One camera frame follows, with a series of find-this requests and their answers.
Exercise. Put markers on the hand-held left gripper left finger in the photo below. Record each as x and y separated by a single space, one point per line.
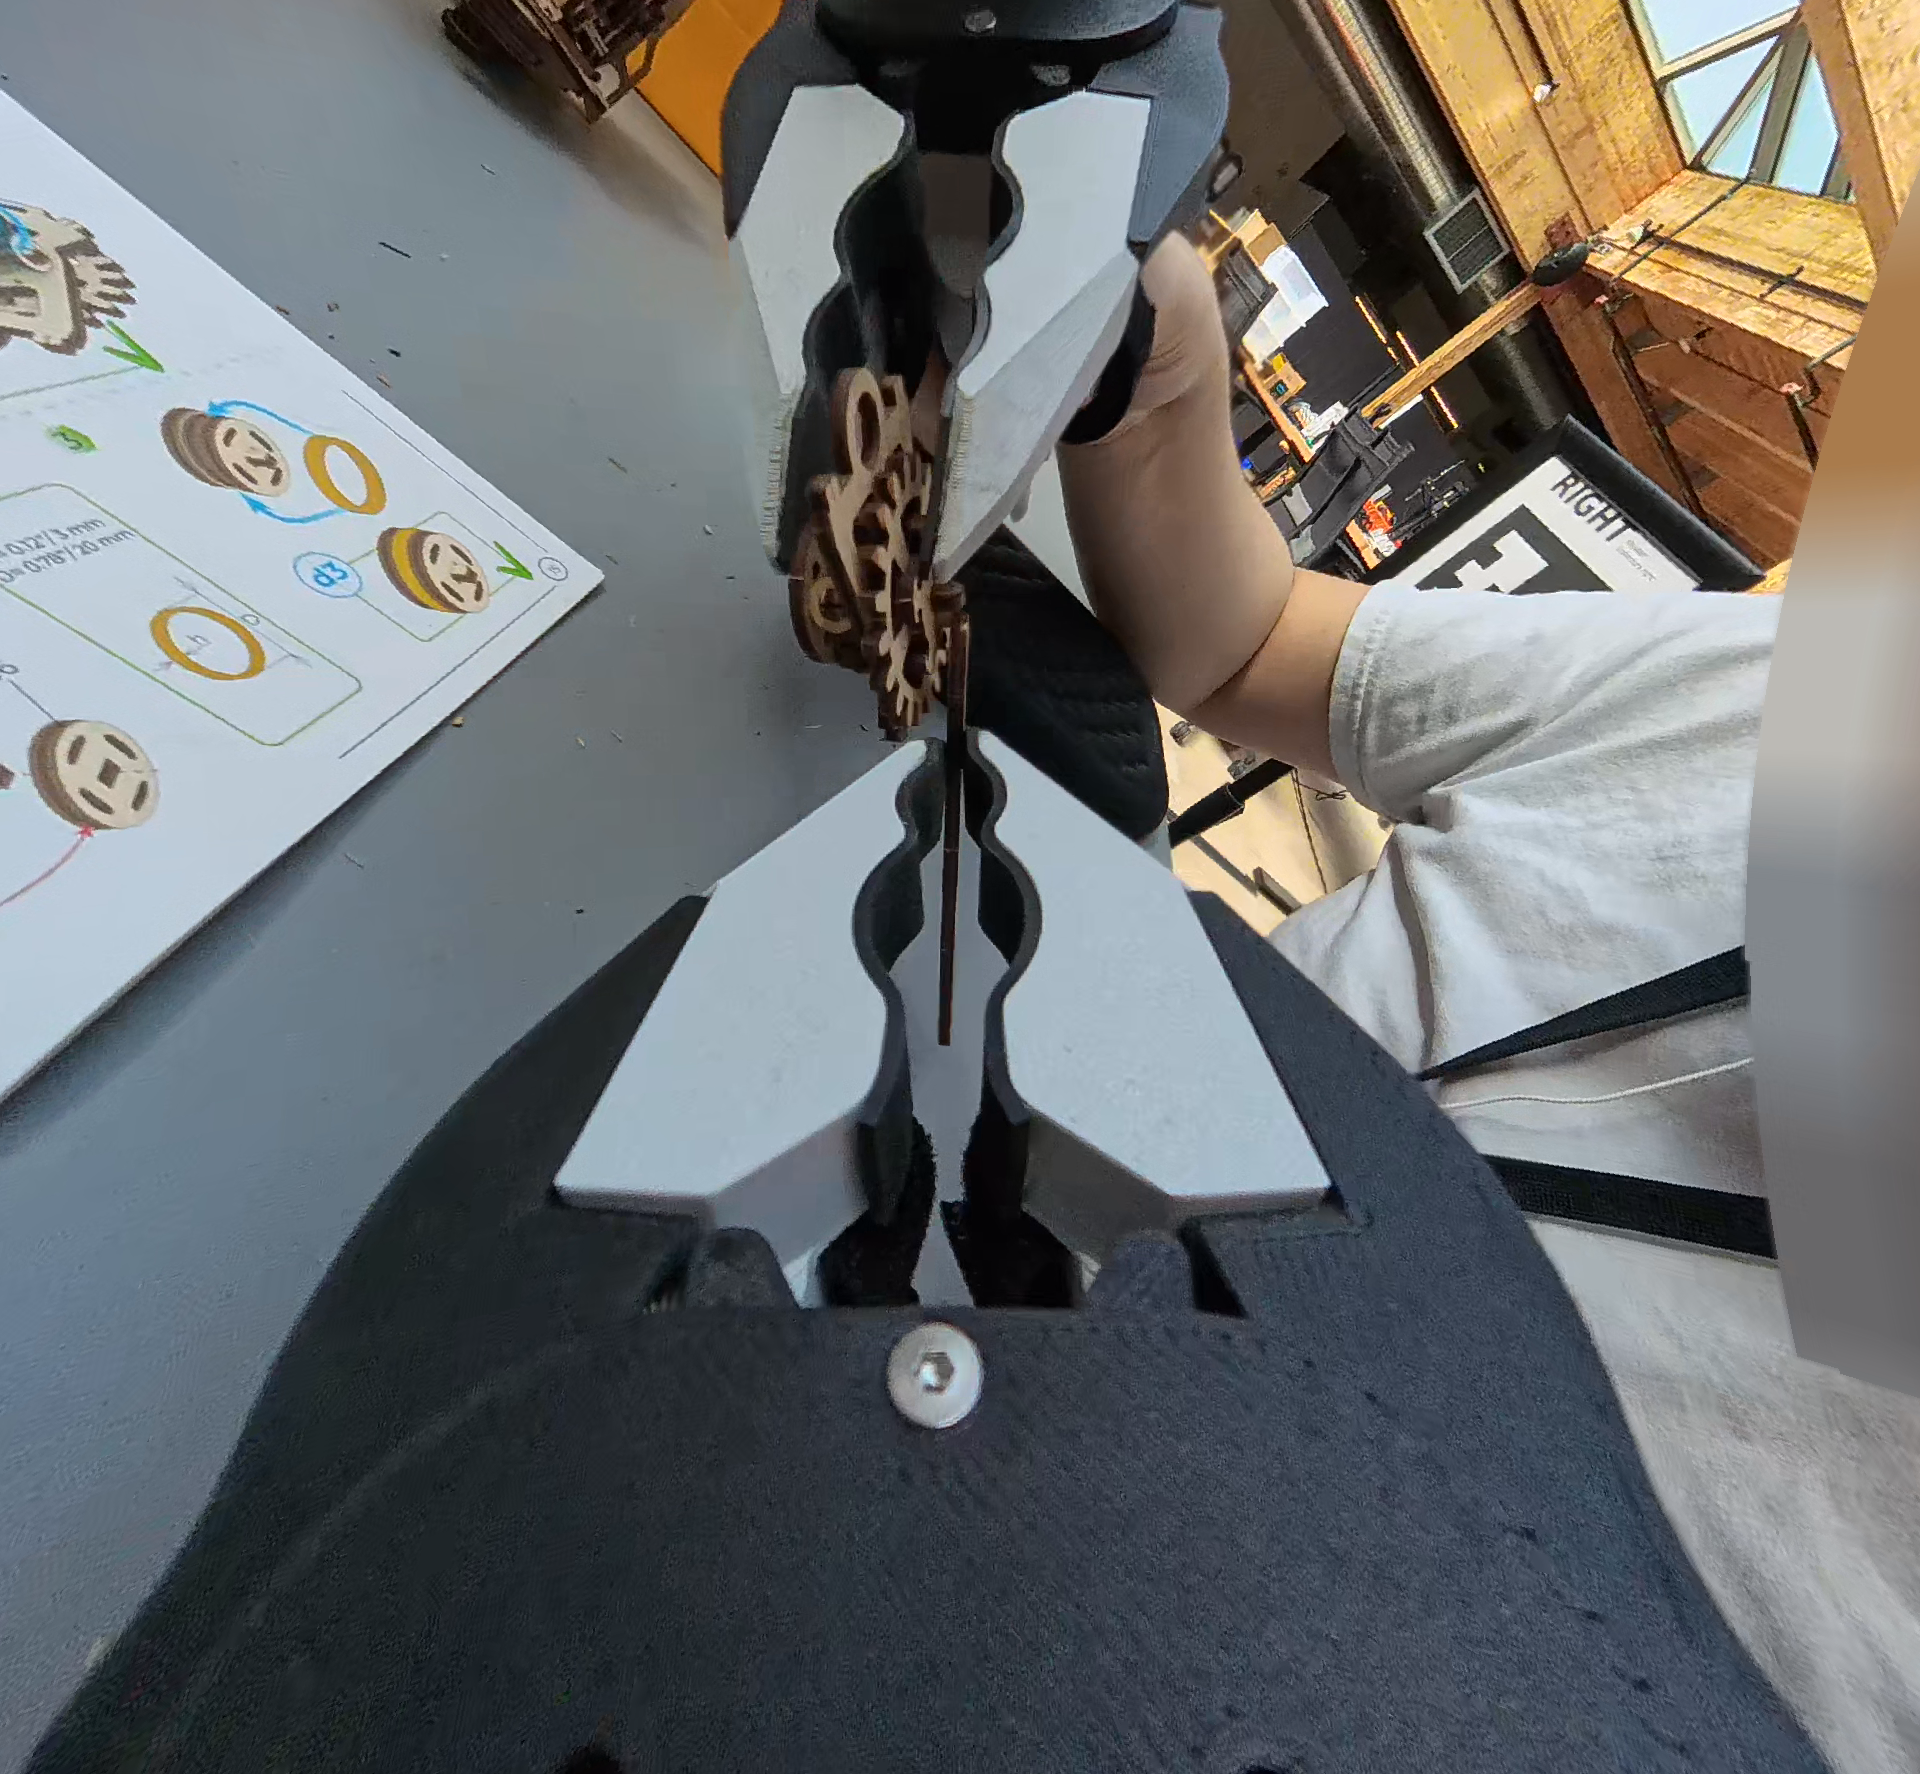
750 1054

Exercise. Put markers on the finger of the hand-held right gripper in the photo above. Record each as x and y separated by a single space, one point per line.
1049 304
810 230

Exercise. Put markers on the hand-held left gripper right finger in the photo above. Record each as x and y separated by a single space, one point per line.
1139 1054

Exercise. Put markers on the thin wooden stick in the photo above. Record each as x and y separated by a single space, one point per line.
950 874

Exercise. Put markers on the wooden gear assembly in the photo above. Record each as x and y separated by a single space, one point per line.
869 559

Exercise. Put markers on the person's right forearm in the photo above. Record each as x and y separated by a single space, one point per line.
1185 514

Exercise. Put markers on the black quilted wrist rest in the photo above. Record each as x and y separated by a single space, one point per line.
1066 693

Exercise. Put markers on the operator in white shirt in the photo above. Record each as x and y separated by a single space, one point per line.
1574 904

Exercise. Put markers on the black framed sign stand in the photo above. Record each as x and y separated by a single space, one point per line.
1560 530

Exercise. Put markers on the printed instruction booklet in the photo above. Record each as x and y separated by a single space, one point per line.
180 574

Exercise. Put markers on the white wall vent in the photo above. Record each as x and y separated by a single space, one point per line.
1463 239

